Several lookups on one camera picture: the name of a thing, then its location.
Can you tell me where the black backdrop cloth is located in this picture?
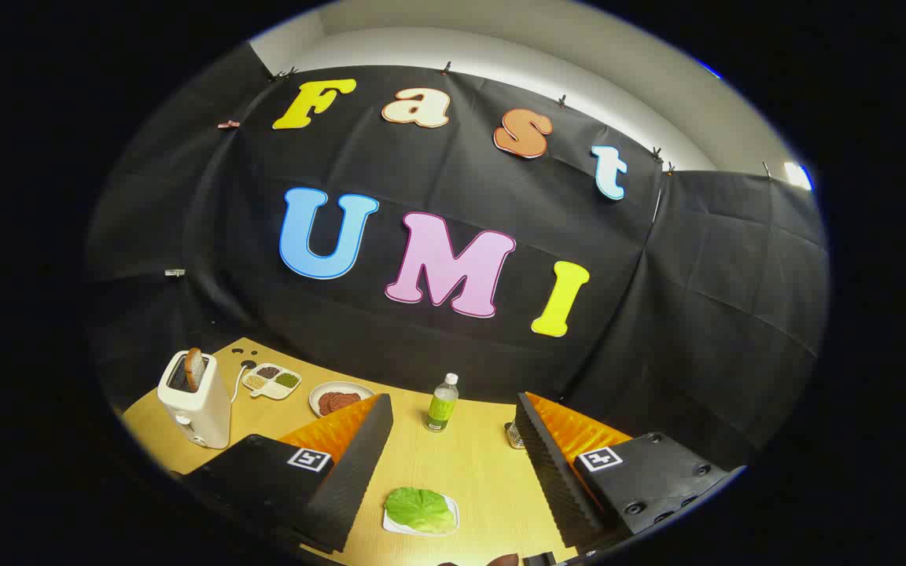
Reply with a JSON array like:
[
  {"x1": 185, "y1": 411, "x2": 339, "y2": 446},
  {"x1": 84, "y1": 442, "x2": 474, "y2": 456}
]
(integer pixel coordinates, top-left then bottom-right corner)
[{"x1": 83, "y1": 43, "x2": 830, "y2": 472}]

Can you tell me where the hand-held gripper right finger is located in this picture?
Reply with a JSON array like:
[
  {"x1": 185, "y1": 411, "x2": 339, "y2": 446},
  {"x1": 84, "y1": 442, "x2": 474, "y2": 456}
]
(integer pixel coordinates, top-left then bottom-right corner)
[{"x1": 514, "y1": 391, "x2": 746, "y2": 551}]

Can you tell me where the white toaster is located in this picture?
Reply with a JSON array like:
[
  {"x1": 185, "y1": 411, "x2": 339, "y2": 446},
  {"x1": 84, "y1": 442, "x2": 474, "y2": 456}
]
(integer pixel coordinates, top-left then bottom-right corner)
[{"x1": 157, "y1": 350, "x2": 234, "y2": 450}]

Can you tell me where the round white meat plate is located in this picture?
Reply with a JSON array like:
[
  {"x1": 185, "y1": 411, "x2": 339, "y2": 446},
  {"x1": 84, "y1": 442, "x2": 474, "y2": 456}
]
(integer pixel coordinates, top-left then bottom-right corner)
[{"x1": 309, "y1": 381, "x2": 377, "y2": 417}]

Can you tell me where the toasted bread slice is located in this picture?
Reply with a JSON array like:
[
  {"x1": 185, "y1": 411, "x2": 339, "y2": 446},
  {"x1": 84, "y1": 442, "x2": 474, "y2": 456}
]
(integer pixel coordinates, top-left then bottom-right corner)
[{"x1": 184, "y1": 347, "x2": 207, "y2": 392}]

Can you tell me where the green label plastic bottle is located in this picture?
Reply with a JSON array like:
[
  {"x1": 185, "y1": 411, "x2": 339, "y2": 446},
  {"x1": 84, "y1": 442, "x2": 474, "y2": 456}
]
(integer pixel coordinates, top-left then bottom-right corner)
[{"x1": 423, "y1": 373, "x2": 460, "y2": 433}]

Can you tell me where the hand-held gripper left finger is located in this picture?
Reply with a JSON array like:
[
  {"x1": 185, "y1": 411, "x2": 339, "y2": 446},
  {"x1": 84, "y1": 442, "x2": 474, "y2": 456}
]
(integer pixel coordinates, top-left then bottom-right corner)
[{"x1": 180, "y1": 393, "x2": 395, "y2": 555}]

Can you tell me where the white divided condiment tray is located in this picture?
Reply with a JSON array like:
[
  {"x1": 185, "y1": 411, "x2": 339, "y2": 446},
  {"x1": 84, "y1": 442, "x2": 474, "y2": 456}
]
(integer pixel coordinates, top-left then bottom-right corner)
[{"x1": 241, "y1": 363, "x2": 302, "y2": 400}]

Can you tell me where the green lettuce leaf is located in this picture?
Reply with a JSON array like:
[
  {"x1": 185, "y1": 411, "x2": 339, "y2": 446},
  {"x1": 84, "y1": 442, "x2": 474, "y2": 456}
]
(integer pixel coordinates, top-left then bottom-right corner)
[{"x1": 385, "y1": 487, "x2": 456, "y2": 535}]

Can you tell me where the small white plate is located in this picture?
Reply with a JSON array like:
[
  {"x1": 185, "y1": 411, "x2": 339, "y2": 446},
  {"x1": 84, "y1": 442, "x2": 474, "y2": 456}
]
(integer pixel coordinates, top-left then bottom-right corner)
[{"x1": 382, "y1": 494, "x2": 460, "y2": 538}]

